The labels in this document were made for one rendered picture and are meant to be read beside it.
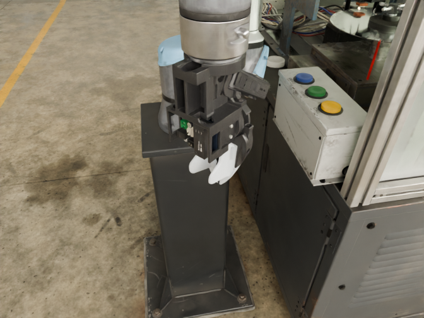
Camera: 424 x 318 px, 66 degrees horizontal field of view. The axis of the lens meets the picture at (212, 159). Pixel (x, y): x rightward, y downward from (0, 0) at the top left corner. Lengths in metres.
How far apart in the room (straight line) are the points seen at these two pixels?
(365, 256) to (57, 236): 1.32
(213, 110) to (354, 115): 0.40
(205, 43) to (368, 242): 0.69
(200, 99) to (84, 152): 1.82
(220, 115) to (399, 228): 0.63
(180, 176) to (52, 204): 1.09
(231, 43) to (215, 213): 0.75
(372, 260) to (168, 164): 0.59
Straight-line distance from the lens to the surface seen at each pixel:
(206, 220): 1.06
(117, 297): 1.47
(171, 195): 0.96
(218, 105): 0.40
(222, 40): 0.35
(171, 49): 0.80
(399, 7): 1.14
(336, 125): 0.68
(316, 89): 0.78
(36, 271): 1.65
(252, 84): 0.45
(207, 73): 0.36
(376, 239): 0.91
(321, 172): 0.74
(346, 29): 1.06
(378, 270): 1.05
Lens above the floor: 1.25
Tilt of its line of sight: 39 degrees down
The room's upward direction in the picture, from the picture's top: straight up
